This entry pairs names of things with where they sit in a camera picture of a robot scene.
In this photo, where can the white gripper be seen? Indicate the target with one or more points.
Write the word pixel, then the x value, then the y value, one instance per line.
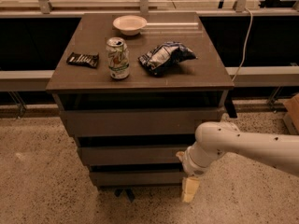
pixel 191 165

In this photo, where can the grey drawer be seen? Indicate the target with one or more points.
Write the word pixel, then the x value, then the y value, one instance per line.
pixel 129 155
pixel 113 179
pixel 88 123

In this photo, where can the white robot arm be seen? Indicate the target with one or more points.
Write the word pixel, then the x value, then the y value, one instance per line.
pixel 214 139

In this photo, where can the grey bottom drawer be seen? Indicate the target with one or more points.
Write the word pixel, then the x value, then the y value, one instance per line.
pixel 113 179

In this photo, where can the grey top drawer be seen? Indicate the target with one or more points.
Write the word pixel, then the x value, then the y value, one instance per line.
pixel 88 123

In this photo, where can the grey drawer cabinet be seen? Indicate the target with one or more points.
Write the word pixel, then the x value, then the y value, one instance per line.
pixel 199 83

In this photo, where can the blue white chip bag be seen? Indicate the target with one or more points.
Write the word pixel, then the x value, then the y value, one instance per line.
pixel 159 59

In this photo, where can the cardboard box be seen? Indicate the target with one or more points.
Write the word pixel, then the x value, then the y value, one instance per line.
pixel 291 118

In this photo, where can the green white soda can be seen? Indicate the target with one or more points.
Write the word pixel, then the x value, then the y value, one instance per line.
pixel 117 58

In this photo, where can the black chocolate bar wrapper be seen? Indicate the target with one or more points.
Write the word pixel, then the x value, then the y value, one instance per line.
pixel 83 60

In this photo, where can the white bowl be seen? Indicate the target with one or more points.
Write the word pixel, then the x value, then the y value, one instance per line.
pixel 130 24

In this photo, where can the metal window railing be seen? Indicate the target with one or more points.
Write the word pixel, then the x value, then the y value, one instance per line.
pixel 143 2

